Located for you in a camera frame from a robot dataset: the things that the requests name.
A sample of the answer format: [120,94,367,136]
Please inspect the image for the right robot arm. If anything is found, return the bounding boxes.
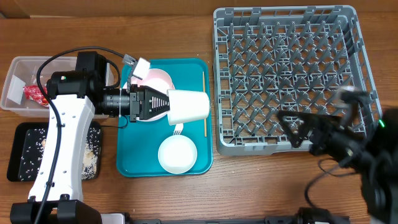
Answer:
[277,86,397,223]

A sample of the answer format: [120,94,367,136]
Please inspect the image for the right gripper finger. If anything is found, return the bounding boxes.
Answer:
[281,118,314,148]
[277,110,341,124]

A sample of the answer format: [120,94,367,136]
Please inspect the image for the white bowl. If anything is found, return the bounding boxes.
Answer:
[158,135,198,174]

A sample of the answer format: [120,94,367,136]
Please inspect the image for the black plastic tray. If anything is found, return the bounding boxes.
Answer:
[7,122,103,182]

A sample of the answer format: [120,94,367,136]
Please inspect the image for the grey dishwasher rack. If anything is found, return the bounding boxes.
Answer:
[213,5,382,156]

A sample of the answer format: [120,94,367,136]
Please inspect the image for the food scraps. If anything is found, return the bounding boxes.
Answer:
[17,127,102,182]

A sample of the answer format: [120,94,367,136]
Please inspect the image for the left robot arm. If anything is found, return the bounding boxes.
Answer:
[10,46,170,223]

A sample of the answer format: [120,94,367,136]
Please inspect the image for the red snack wrapper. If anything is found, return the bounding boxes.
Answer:
[24,85,49,107]

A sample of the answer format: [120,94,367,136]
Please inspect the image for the white paper cup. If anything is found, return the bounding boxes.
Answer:
[167,90,210,125]

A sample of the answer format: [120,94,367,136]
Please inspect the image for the pink bowl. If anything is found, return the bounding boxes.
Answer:
[131,68,175,94]

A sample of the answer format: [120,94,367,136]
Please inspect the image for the white plastic fork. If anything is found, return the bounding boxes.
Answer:
[173,123,183,135]

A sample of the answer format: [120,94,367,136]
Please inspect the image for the clear plastic bin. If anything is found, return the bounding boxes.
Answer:
[0,56,114,119]

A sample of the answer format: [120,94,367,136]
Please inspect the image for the wooden chopstick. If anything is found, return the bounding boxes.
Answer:
[202,72,207,138]

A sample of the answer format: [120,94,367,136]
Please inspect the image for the teal serving tray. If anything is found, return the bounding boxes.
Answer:
[116,58,213,177]

